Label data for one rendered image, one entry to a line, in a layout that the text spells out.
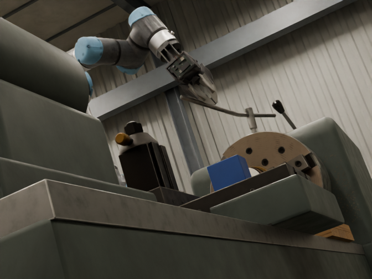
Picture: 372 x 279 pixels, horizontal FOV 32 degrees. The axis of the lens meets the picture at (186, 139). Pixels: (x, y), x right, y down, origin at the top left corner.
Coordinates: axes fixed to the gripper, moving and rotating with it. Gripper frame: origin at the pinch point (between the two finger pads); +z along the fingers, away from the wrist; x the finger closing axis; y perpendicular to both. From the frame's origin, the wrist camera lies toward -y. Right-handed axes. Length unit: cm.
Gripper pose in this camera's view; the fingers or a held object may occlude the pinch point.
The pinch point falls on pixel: (213, 101)
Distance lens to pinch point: 177.5
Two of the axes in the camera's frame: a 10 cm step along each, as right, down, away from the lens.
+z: 5.8, 7.1, -3.8
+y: -3.8, -1.8, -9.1
